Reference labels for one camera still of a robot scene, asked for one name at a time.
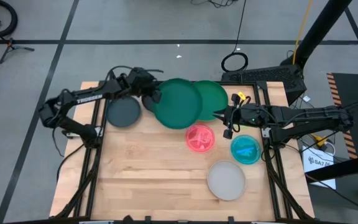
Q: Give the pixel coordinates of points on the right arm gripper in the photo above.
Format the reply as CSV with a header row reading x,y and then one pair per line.
x,y
249,115

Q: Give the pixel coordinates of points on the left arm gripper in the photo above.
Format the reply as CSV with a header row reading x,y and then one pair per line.
x,y
143,82

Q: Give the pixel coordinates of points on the green plastic plate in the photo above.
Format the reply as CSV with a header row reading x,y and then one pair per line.
x,y
214,99

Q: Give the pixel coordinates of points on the dark teal-green plastic plate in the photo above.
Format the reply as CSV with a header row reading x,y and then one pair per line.
x,y
179,104

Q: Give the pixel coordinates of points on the red transparent plastic plate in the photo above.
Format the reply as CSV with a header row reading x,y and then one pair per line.
x,y
200,138

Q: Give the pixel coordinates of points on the dark grey plastic plate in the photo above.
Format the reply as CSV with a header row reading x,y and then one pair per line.
x,y
123,112

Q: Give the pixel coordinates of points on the beige plastic plate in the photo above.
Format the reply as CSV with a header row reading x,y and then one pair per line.
x,y
226,180

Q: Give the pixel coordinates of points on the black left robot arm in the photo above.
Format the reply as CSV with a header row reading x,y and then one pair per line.
x,y
70,96

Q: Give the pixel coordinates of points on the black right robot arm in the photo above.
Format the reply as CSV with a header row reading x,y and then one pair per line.
x,y
306,113

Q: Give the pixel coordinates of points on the teal transparent plastic plate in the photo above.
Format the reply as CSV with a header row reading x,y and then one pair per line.
x,y
245,150

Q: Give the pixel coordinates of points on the small white tag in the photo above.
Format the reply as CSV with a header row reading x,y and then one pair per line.
x,y
306,99

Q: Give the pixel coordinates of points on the white paper sign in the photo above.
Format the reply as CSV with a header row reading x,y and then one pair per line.
x,y
315,155

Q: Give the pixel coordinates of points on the black slanted pole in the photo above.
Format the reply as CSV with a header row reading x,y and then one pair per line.
x,y
319,29

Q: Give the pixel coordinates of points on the black hazard-striped mat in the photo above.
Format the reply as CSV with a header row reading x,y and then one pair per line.
x,y
353,90

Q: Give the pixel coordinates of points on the black metal beam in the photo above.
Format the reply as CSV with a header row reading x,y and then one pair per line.
x,y
346,168

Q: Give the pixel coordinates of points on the black tripod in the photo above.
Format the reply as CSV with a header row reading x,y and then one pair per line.
x,y
10,46

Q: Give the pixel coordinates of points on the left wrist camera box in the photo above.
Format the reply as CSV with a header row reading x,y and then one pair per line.
x,y
148,104

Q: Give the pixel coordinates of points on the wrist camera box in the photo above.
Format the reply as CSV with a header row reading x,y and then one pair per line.
x,y
148,104
227,134

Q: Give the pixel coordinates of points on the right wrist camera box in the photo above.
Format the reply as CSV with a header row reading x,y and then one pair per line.
x,y
227,134

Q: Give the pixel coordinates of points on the black metal table frame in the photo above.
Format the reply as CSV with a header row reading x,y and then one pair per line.
x,y
247,83

